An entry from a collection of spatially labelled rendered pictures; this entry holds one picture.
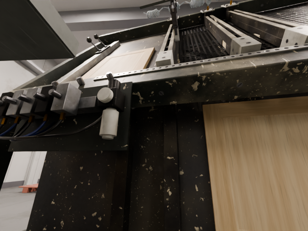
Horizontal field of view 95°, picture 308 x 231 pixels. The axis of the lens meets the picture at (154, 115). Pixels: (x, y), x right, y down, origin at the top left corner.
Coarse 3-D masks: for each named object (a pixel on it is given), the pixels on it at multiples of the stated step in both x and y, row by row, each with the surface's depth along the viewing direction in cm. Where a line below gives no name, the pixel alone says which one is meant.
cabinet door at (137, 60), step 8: (152, 48) 97; (112, 56) 103; (120, 56) 99; (128, 56) 94; (136, 56) 90; (144, 56) 85; (104, 64) 92; (112, 64) 88; (120, 64) 84; (128, 64) 81; (136, 64) 76; (144, 64) 74; (88, 72) 84; (96, 72) 81; (104, 72) 78; (112, 72) 75; (120, 72) 72
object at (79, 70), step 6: (108, 48) 122; (114, 48) 132; (96, 54) 112; (102, 54) 113; (108, 54) 121; (90, 60) 98; (96, 60) 105; (78, 66) 92; (84, 66) 92; (90, 66) 98; (72, 72) 83; (78, 72) 86; (84, 72) 91; (60, 78) 79; (66, 78) 78; (72, 78) 82
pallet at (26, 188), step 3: (21, 186) 273; (24, 186) 273; (27, 186) 274; (30, 186) 274; (33, 186) 275; (36, 186) 276; (24, 189) 270; (27, 189) 270; (30, 189) 276; (33, 189) 283; (36, 189) 289; (24, 192) 268
